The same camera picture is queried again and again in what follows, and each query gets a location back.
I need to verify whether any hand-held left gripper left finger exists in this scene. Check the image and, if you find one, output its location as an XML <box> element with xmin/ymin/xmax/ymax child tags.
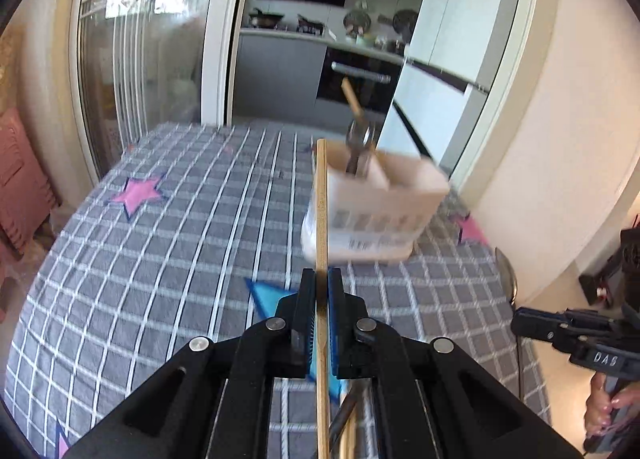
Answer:
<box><xmin>75</xmin><ymin>269</ymin><xmax>317</xmax><ymax>459</ymax></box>

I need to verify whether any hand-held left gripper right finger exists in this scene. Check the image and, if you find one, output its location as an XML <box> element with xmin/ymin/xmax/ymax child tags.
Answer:
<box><xmin>329</xmin><ymin>268</ymin><xmax>584</xmax><ymax>459</ymax></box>

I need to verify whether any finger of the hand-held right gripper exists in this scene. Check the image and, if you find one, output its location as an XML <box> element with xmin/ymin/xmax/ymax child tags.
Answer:
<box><xmin>511</xmin><ymin>306</ymin><xmax>571</xmax><ymax>342</ymax></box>

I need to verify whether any wooden chopstick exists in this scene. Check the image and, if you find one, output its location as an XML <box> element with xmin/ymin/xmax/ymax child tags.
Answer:
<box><xmin>316</xmin><ymin>139</ymin><xmax>332</xmax><ymax>459</ymax></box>

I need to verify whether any white utensil holder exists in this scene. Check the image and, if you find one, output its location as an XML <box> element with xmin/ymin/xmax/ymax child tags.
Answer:
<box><xmin>300</xmin><ymin>141</ymin><xmax>451</xmax><ymax>265</ymax></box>

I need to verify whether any person's right hand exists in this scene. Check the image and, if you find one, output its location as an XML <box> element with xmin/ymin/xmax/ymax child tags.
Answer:
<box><xmin>584</xmin><ymin>373</ymin><xmax>637</xmax><ymax>441</ymax></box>

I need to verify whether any black equipment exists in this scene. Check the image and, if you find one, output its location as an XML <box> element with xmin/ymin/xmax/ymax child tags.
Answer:
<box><xmin>579</xmin><ymin>228</ymin><xmax>640</xmax><ymax>311</ymax></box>

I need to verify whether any grey checked star tablecloth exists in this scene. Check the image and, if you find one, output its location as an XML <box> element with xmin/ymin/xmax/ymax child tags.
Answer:
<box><xmin>5</xmin><ymin>121</ymin><xmax>551</xmax><ymax>459</ymax></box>

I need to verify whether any black built-in oven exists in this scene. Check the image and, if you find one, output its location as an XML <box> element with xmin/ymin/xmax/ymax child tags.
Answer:
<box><xmin>316</xmin><ymin>48</ymin><xmax>402</xmax><ymax>116</ymax></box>

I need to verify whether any grey kitchen cabinet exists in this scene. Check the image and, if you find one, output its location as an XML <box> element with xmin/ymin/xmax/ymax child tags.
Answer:
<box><xmin>234</xmin><ymin>29</ymin><xmax>331</xmax><ymax>120</ymax></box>

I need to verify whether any white refrigerator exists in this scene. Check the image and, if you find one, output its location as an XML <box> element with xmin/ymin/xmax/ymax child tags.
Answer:
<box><xmin>375</xmin><ymin>0</ymin><xmax>527</xmax><ymax>174</ymax></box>

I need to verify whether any hanging round pan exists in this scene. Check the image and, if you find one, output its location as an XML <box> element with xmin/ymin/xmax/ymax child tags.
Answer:
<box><xmin>343</xmin><ymin>9</ymin><xmax>372</xmax><ymax>38</ymax></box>
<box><xmin>392</xmin><ymin>9</ymin><xmax>419</xmax><ymax>38</ymax></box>

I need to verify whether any black wok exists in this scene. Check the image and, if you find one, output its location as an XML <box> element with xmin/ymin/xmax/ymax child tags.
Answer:
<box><xmin>248</xmin><ymin>9</ymin><xmax>286</xmax><ymax>30</ymax></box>

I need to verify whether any glass sliding door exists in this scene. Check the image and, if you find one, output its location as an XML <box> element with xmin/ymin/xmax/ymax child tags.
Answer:
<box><xmin>69</xmin><ymin>0</ymin><xmax>253</xmax><ymax>182</ymax></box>

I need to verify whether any wooden utensil handle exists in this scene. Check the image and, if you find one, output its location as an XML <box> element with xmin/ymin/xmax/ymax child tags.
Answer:
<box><xmin>341</xmin><ymin>78</ymin><xmax>366</xmax><ymax>120</ymax></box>

